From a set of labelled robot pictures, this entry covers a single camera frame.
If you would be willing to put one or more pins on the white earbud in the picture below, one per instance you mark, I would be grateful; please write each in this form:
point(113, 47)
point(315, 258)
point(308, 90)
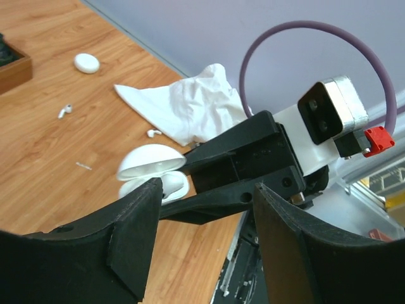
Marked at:
point(171, 184)
point(152, 132)
point(67, 109)

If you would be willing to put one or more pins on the wooden compartment tray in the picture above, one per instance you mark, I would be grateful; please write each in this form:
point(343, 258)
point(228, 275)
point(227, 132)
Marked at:
point(16, 66)

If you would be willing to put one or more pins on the white charging case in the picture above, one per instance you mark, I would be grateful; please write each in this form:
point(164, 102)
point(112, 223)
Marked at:
point(86, 63)
point(149, 161)

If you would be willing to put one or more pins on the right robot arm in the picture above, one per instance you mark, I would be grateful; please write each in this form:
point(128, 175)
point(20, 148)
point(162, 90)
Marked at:
point(316, 187)

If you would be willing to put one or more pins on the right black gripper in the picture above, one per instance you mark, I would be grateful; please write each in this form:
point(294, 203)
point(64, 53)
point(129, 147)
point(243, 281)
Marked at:
point(226, 169)

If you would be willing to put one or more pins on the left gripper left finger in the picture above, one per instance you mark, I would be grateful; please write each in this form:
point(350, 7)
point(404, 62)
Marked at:
point(103, 257)

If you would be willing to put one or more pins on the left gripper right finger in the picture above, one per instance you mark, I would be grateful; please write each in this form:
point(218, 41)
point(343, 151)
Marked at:
point(307, 260)

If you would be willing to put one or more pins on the crumpled white cloth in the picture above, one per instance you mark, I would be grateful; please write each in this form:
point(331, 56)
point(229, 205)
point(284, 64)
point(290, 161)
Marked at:
point(191, 110)

